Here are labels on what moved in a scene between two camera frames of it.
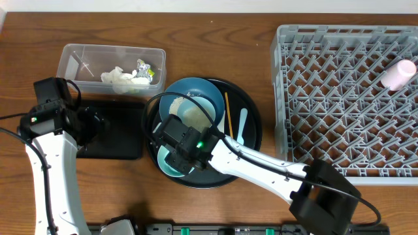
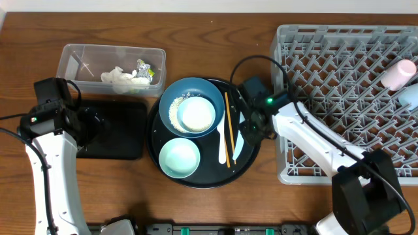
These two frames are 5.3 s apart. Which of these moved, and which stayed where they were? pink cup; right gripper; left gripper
Moved: right gripper
Stayed: left gripper; pink cup
